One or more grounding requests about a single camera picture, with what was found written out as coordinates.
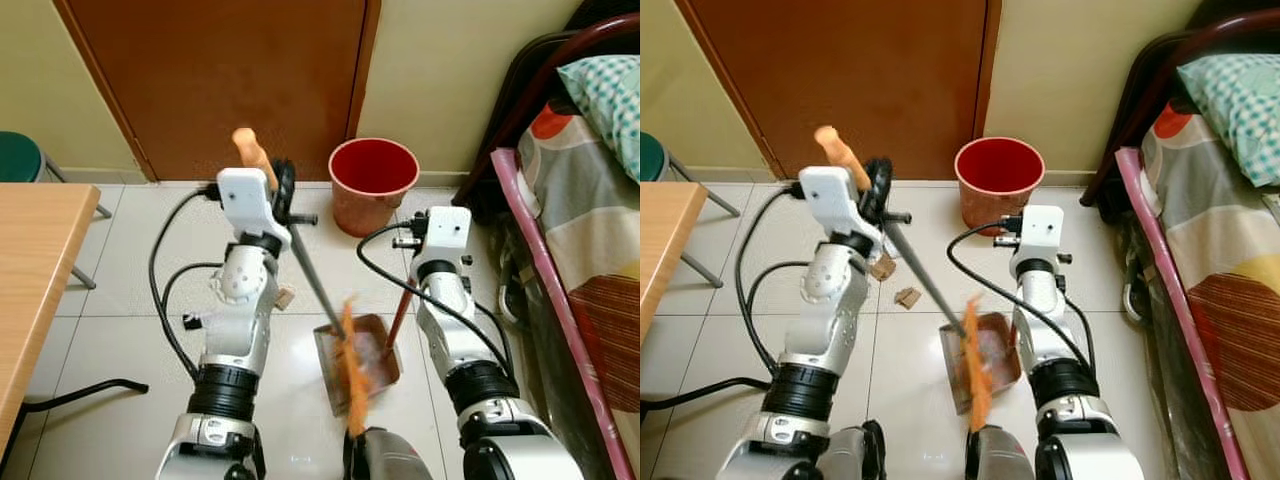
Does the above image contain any brown dustpan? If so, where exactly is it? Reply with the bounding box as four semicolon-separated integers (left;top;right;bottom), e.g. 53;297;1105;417
313;278;417;417
939;300;1025;415

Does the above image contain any orange broom with grey shaft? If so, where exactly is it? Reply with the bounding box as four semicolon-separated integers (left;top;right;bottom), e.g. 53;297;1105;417
232;127;373;438
813;125;998;434

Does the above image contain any red plastic bucket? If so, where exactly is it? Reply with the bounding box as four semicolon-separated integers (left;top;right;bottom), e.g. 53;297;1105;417
328;137;421;239
954;136;1047;237

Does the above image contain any brown wooden door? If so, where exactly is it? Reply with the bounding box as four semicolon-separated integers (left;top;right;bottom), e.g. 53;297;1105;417
674;0;1002;182
54;0;382;184

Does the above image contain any dark curved bed headboard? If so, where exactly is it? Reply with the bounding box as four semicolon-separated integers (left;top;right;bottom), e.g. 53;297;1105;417
1079;0;1280;209
455;0;641;227

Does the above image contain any colourful patterned bed sheet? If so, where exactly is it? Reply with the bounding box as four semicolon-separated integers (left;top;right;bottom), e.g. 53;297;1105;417
1140;100;1280;480
519;100;641;473

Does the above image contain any light wooden table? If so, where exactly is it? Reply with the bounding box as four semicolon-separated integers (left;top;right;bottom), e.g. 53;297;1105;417
640;181;710;337
0;183;102;457

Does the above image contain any grey robot right leg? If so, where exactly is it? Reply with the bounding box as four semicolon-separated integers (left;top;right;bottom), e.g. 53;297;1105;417
964;424;1038;480
343;427;433;480

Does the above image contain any grey robot leg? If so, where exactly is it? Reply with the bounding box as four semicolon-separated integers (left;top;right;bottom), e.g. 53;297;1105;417
964;424;1038;480
343;427;433;480
818;419;888;480

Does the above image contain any green stool with metal legs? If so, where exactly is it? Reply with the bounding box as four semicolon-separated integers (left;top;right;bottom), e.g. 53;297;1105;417
640;131;742;290
0;131;114;291

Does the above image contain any teal checkered pillow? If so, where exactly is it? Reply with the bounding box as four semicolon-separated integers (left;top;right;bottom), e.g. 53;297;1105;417
1177;52;1280;188
556;54;641;183

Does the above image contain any black metal table foot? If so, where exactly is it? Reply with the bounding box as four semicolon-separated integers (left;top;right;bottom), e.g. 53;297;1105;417
640;376;772;423
0;378;150;473

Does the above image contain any grey robot left leg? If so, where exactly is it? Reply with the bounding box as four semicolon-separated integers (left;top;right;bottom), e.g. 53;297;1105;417
818;419;888;480

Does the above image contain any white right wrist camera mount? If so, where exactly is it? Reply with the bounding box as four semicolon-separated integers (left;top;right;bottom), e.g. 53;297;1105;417
1017;205;1066;264
419;206;474;267

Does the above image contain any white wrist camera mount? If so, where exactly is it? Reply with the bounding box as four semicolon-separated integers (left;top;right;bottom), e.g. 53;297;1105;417
216;167;294;252
797;165;887;257
1017;205;1066;264
419;206;474;267

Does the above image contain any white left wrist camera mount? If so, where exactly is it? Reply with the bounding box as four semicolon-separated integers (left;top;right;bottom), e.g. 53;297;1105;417
216;167;294;252
797;165;887;257

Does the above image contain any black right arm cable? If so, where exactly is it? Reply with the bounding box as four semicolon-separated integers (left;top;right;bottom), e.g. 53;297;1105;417
356;221;517;379
946;221;1098;379

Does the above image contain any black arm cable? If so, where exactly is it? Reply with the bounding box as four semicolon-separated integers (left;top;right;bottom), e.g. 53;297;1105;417
734;184;813;379
356;221;517;379
946;221;1098;379
147;184;227;382

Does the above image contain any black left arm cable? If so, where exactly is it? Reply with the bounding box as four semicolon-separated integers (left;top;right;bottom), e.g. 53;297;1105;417
734;184;813;379
147;184;227;382

